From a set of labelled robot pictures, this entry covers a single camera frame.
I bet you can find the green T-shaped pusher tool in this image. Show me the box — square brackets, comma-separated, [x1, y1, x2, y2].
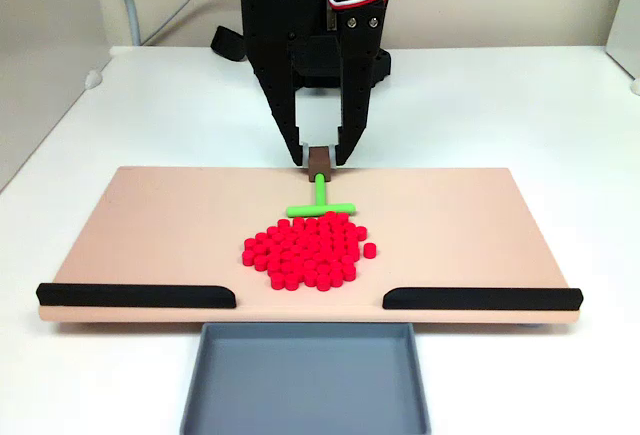
[285, 142, 358, 219]

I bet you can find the pile of red cylindrical granules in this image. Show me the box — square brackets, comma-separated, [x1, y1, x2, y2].
[241, 210, 369, 292]

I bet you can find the grey rectangular tray container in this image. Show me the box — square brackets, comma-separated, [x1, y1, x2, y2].
[179, 322, 433, 435]

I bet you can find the black base clamp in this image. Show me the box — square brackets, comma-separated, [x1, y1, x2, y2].
[209, 24, 247, 64]

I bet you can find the beige flat board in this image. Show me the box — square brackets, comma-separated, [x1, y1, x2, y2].
[37, 165, 584, 329]

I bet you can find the thin white cable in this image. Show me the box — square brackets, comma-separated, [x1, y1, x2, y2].
[143, 0, 247, 47]

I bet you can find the black foam rail strip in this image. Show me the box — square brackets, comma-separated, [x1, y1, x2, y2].
[35, 282, 237, 310]
[382, 286, 584, 312]

